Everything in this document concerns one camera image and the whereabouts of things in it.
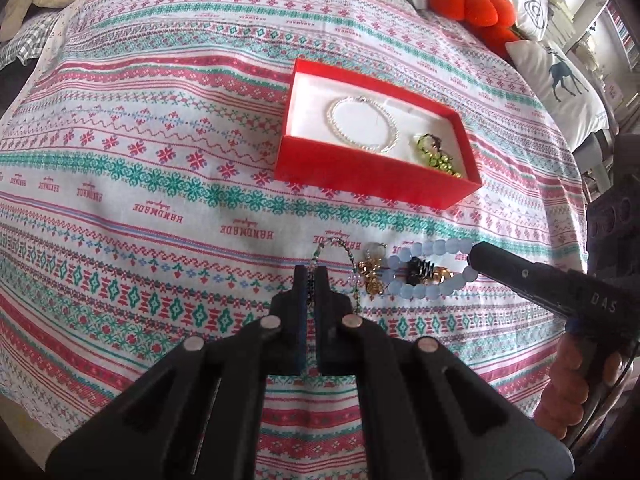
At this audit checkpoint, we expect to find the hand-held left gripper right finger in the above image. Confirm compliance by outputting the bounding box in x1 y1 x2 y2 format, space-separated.
314 265 576 480

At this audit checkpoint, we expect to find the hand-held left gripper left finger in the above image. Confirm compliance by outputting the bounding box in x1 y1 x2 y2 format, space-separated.
45 265 309 480

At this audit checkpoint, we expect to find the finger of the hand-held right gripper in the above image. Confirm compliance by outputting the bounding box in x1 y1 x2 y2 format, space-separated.
467 241 576 313

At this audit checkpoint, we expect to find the multicolour seed bead necklace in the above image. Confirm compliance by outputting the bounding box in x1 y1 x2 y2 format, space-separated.
307 237 367 312

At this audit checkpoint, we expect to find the gold jewelry piece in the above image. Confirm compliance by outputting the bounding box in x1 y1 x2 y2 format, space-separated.
357 242 397 297

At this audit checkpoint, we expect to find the light blue bead bracelet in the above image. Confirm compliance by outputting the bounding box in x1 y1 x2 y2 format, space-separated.
382 239 481 301

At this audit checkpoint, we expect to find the black hair clip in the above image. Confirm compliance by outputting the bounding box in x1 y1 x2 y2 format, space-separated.
404 256 434 282

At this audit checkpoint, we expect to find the red jewelry box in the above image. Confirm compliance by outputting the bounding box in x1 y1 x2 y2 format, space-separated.
272 57 484 209

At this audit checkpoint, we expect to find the person's right hand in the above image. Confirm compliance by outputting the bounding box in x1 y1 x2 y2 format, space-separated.
532 332 623 438

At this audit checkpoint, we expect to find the white pillow with deer print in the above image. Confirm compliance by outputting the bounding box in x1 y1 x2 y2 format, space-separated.
505 40 610 147

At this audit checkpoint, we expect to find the red green patterned blanket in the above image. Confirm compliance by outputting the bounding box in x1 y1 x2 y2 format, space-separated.
0 0 591 456

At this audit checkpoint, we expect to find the orange plush cushion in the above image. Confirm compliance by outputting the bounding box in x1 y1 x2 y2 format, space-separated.
427 0 525 58

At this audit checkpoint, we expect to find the white pillow with line print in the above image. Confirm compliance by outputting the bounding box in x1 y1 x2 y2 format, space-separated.
422 0 551 42

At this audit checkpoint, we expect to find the grey checked bed sheet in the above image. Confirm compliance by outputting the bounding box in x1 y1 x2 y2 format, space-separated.
0 10 62 68

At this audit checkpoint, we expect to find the black cable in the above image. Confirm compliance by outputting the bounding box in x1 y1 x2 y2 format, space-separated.
567 345 640 453

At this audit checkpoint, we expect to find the green bead bracelet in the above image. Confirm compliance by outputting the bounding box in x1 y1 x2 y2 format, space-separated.
412 132 463 178

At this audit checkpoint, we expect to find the white pearl bracelet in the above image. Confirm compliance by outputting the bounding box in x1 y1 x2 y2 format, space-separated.
327 95 398 155

